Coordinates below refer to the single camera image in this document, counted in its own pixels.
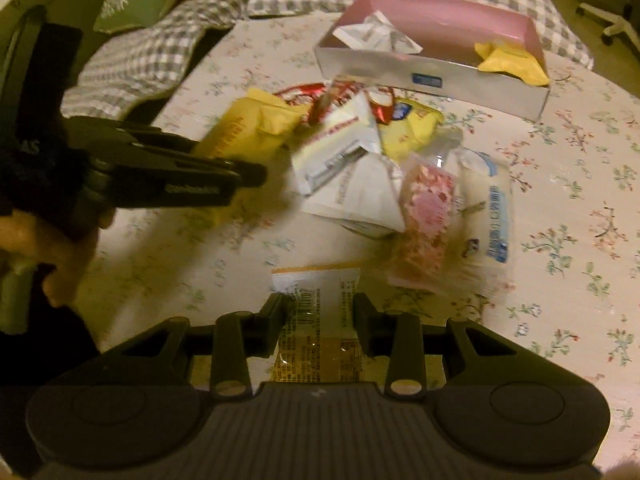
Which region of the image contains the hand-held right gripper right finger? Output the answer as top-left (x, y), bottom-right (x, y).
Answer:
top-left (352, 293), bottom-right (532, 399)

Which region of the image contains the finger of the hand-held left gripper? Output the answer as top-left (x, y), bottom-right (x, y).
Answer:
top-left (65, 116), bottom-right (238, 166)
top-left (87, 159), bottom-right (268, 210)

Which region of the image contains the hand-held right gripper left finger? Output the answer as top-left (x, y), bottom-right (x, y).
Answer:
top-left (107, 292), bottom-right (292, 399)

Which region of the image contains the orange and white snack packet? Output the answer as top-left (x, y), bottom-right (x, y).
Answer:
top-left (270, 266), bottom-right (363, 391)

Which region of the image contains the large yellow snack packet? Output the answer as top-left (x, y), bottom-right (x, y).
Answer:
top-left (192, 87), bottom-right (308, 226)

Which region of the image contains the white triangular snack packet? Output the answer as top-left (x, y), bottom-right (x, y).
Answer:
top-left (302, 152), bottom-right (406, 236)

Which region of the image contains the pink snack packet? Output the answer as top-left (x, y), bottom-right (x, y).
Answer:
top-left (390, 152), bottom-right (462, 288)

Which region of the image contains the red candy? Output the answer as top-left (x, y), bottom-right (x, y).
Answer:
top-left (367, 87), bottom-right (402, 124)
top-left (276, 84), bottom-right (332, 125)

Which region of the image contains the white packet with red stripe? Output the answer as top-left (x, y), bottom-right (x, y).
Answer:
top-left (290, 92), bottom-right (383, 196)

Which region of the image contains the white and blue snack packet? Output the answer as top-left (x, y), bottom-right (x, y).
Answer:
top-left (450, 147), bottom-right (517, 267)

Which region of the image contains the pink cardboard box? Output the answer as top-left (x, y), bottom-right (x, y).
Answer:
top-left (314, 0), bottom-right (552, 122)

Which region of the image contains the person's left hand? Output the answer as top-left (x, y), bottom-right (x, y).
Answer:
top-left (0, 209), bottom-right (117, 308)

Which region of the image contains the floral bed sheet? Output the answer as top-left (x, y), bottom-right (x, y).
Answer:
top-left (75, 17), bottom-right (640, 480)

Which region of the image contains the white office chair base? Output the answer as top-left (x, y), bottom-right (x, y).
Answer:
top-left (575, 0), bottom-right (640, 46)

